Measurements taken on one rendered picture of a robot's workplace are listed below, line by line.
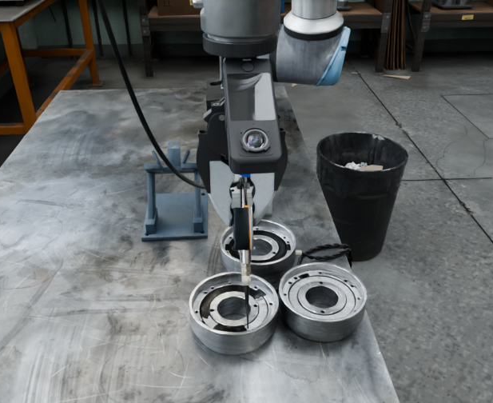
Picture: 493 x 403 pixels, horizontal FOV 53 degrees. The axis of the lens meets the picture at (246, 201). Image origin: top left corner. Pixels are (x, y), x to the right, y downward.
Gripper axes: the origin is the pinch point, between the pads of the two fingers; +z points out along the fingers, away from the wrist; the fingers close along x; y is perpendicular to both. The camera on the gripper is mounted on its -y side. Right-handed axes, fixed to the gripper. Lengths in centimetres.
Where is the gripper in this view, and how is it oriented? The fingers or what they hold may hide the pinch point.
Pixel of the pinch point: (242, 219)
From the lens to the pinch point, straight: 56.4
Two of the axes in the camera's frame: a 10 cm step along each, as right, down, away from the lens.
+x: -10.0, 0.4, -0.6
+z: 0.0, 8.5, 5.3
